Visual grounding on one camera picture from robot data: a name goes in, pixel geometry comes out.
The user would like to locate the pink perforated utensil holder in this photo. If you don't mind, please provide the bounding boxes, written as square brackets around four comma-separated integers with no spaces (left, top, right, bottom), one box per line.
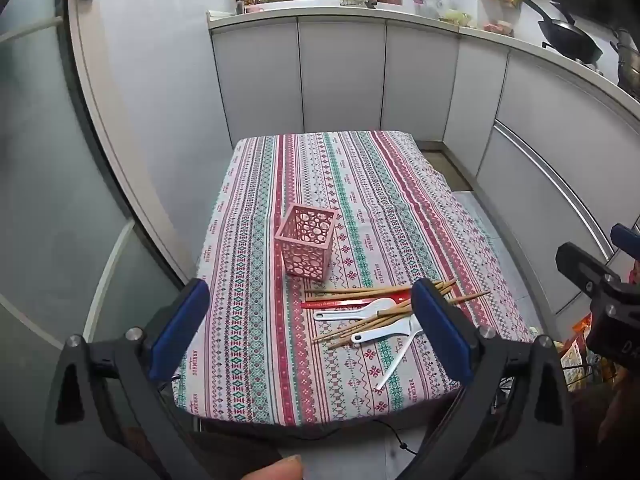
[274,203,337,281]

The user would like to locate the frosted glass door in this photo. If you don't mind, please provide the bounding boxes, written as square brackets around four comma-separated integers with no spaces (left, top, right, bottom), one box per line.
[0,0,201,401]

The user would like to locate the striped patterned tablecloth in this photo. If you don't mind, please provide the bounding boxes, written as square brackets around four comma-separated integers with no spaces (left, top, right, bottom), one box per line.
[172,130,536,428]

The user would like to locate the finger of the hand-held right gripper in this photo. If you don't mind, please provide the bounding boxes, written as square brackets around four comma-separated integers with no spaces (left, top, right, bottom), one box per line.
[556,242,623,306]
[611,223,640,261]

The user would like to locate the white plastic rice spoon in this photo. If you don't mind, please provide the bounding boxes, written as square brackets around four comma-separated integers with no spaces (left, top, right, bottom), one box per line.
[375,327,426,392]
[350,312,426,346]
[314,297,397,322]

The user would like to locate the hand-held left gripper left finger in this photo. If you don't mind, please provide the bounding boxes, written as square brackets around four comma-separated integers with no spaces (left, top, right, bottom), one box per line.
[42,277,211,480]

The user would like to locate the pile of wooden chopsticks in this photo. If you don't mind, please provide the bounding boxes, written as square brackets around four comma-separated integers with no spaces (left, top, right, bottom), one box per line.
[304,277,492,351]

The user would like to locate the black cable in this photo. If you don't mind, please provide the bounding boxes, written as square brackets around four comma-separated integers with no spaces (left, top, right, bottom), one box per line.
[320,417,418,458]

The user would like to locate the orange snack packets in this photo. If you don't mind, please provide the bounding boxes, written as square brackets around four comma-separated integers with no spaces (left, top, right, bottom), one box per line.
[557,312,606,391]

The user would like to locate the person's left hand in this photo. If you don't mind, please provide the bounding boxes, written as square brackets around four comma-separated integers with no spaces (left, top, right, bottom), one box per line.
[245,454,304,480]

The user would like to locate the white kitchen cabinets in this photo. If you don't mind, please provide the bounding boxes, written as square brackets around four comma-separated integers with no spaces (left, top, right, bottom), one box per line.
[207,7,640,313]

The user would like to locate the black wok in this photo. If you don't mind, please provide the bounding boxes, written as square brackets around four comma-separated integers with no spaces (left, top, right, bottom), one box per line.
[522,0,604,64]

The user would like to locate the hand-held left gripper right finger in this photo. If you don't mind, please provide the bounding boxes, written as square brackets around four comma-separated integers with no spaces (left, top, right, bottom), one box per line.
[410,277,576,480]

